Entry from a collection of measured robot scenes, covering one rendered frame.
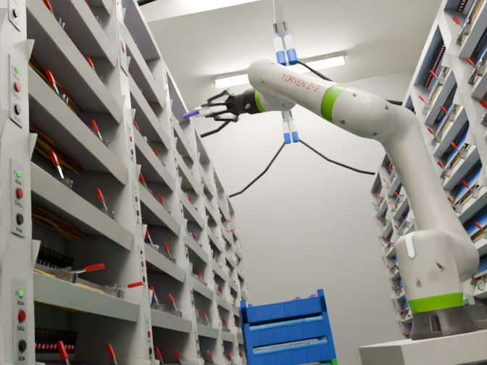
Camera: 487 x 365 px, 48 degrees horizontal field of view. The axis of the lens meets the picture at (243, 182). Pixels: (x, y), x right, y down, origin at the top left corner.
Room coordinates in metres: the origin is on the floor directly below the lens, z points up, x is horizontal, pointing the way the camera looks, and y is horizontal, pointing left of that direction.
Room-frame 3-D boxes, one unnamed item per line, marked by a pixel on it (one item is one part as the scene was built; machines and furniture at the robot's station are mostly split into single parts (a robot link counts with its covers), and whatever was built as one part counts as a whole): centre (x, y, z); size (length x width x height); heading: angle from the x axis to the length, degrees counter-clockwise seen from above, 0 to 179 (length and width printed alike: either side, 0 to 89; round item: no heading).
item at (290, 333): (2.05, -0.06, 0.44); 0.30 x 0.20 x 0.08; 95
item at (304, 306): (2.05, -0.06, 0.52); 0.30 x 0.20 x 0.08; 95
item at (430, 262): (1.34, -0.41, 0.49); 0.16 x 0.13 x 0.19; 139
